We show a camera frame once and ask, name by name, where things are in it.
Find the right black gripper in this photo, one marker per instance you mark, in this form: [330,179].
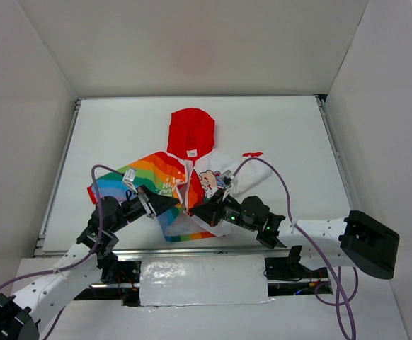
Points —
[214,211]

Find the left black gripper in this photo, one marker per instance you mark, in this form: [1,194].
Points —
[146,201]

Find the rainbow hooded kids jacket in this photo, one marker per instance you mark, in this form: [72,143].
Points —
[190,169]

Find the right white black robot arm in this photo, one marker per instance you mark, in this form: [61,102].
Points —
[357,240]

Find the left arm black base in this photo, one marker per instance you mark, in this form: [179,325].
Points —
[125,286]

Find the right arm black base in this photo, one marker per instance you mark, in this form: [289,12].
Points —
[283,273]

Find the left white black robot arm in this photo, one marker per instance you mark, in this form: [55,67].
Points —
[26,313]

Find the white foil covered panel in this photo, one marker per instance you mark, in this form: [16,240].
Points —
[203,280]

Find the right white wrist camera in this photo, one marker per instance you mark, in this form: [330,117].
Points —
[230,181]

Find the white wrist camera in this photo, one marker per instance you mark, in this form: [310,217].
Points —
[128,178]
[230,181]

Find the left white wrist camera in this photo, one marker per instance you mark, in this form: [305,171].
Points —
[128,178]

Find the aluminium front rail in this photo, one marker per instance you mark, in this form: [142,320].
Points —
[208,251]

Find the aluminium rail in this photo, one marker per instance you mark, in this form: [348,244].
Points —
[208,251]
[38,252]
[337,152]

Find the aluminium left side rail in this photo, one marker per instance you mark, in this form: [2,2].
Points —
[38,252]

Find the aluminium right side rail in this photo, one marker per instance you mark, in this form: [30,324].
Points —
[337,152]

